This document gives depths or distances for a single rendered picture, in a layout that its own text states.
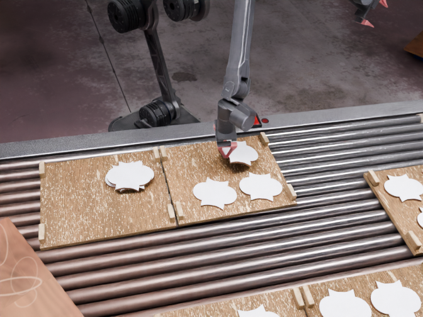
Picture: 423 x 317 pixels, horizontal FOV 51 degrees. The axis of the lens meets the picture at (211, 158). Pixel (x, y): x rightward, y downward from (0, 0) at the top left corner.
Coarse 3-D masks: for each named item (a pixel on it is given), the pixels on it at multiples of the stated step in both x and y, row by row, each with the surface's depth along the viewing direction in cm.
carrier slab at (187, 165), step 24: (192, 144) 167; (216, 144) 168; (168, 168) 157; (192, 168) 158; (216, 168) 159; (240, 168) 160; (264, 168) 161; (192, 192) 150; (240, 192) 152; (192, 216) 143; (216, 216) 144
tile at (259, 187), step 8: (256, 176) 156; (264, 176) 157; (240, 184) 153; (248, 184) 153; (256, 184) 154; (264, 184) 154; (272, 184) 154; (280, 184) 154; (248, 192) 151; (256, 192) 151; (264, 192) 151; (272, 192) 152; (280, 192) 152; (272, 200) 149
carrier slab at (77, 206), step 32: (96, 160) 157; (128, 160) 158; (64, 192) 146; (96, 192) 147; (128, 192) 148; (160, 192) 149; (64, 224) 138; (96, 224) 138; (128, 224) 139; (160, 224) 140
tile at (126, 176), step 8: (120, 168) 151; (128, 168) 151; (136, 168) 152; (144, 168) 152; (112, 176) 148; (120, 176) 148; (128, 176) 149; (136, 176) 149; (144, 176) 149; (120, 184) 146; (128, 184) 146; (136, 184) 146; (144, 184) 147
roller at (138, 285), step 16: (368, 240) 143; (384, 240) 144; (400, 240) 145; (272, 256) 137; (288, 256) 137; (304, 256) 138; (320, 256) 139; (336, 256) 141; (176, 272) 131; (192, 272) 131; (208, 272) 131; (224, 272) 132; (240, 272) 133; (96, 288) 125; (112, 288) 125; (128, 288) 126; (144, 288) 127; (160, 288) 128
